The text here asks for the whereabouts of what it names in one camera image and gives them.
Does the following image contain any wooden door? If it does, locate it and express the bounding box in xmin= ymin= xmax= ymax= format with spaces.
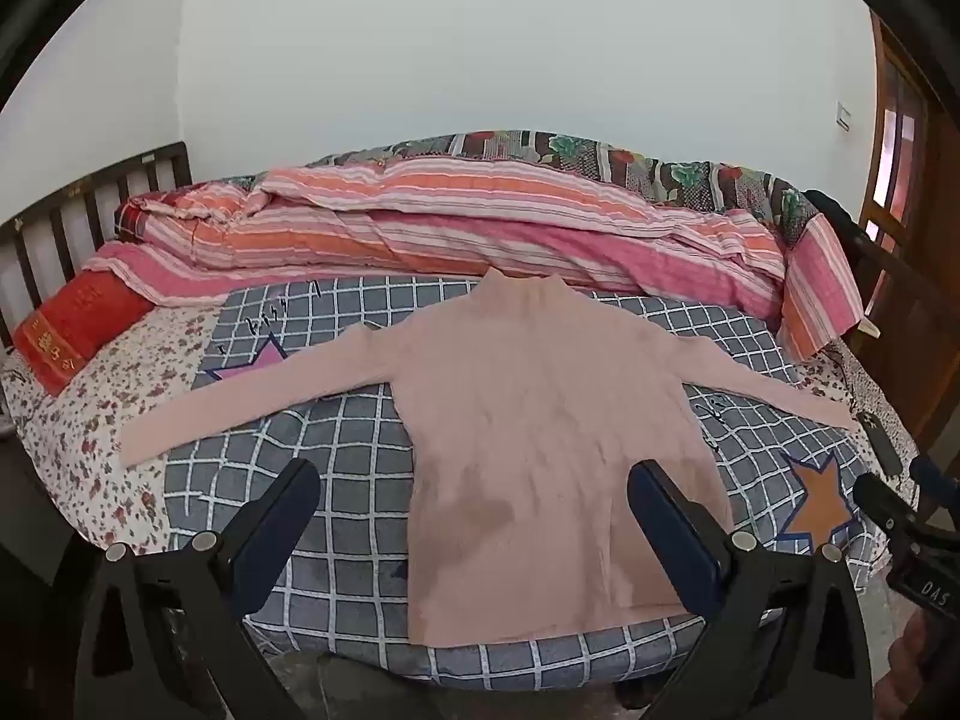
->
xmin=859 ymin=15 xmax=958 ymax=257

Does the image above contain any dark wooden headboard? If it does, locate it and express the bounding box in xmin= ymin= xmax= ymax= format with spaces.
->
xmin=2 ymin=142 xmax=192 ymax=351

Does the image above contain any right hand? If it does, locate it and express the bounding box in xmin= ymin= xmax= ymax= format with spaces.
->
xmin=874 ymin=606 xmax=958 ymax=718

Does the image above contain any floral patchwork quilt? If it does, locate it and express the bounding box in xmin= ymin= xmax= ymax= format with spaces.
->
xmin=314 ymin=130 xmax=818 ymax=247

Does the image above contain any white wall switch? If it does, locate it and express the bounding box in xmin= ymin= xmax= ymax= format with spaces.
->
xmin=835 ymin=103 xmax=853 ymax=132

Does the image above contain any pink orange striped quilt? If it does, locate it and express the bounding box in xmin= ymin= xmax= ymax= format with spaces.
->
xmin=86 ymin=156 xmax=864 ymax=359

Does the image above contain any floral bed sheet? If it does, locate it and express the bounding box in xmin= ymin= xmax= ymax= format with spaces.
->
xmin=2 ymin=307 xmax=220 ymax=554

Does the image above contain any black remote control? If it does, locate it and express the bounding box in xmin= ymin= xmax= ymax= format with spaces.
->
xmin=857 ymin=411 xmax=903 ymax=478

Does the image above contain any red pillow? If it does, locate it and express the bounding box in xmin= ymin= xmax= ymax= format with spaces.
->
xmin=13 ymin=270 xmax=155 ymax=395

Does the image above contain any grey checked blanket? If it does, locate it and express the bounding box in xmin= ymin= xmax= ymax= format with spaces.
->
xmin=164 ymin=277 xmax=875 ymax=691

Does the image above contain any pink knit sweater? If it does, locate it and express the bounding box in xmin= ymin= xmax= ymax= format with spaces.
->
xmin=119 ymin=271 xmax=851 ymax=649

